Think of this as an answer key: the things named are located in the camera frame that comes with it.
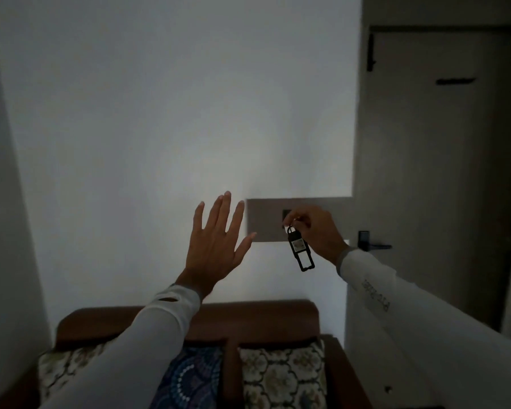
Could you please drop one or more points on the person's right hand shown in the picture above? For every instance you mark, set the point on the person's right hand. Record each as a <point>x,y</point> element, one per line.
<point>321,234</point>

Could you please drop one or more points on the person's left hand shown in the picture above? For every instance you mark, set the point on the person's left hand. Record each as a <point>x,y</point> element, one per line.
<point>211,251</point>

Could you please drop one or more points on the person's right fingers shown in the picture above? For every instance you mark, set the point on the person's right fingers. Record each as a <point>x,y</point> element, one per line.
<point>298,218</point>

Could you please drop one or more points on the person's left little finger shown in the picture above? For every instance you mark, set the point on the person's left little finger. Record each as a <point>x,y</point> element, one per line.
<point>199,217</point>

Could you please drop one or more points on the person's left thumb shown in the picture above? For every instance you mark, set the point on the person's left thumb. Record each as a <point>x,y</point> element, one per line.
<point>245,246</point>

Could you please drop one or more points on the person's left middle finger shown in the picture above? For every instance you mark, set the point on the person's left middle finger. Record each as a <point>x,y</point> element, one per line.
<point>224,210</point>

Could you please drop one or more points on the black key tag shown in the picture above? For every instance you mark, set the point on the black key tag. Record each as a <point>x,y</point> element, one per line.
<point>300,249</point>

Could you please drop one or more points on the person's left forearm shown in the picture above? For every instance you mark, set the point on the person's left forearm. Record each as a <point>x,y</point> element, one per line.
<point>127,357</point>

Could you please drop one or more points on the person's right forearm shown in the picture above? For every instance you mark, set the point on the person's right forearm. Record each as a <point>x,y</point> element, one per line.
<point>430,332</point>

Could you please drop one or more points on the brown wooden sofa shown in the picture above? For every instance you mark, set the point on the brown wooden sofa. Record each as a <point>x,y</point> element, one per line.
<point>255,319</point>

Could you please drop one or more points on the cream floral cushion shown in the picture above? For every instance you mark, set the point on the cream floral cushion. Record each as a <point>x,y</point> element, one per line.
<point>61,366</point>
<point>281,376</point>

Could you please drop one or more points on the blue patterned cushion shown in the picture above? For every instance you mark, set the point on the blue patterned cushion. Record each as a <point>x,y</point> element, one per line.
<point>196,379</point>

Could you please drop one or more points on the beige door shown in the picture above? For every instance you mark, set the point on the beige door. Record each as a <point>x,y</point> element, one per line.
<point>434,166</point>

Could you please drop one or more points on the grey wall switch panel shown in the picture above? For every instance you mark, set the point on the grey wall switch panel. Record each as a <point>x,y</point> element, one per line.
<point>264,219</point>

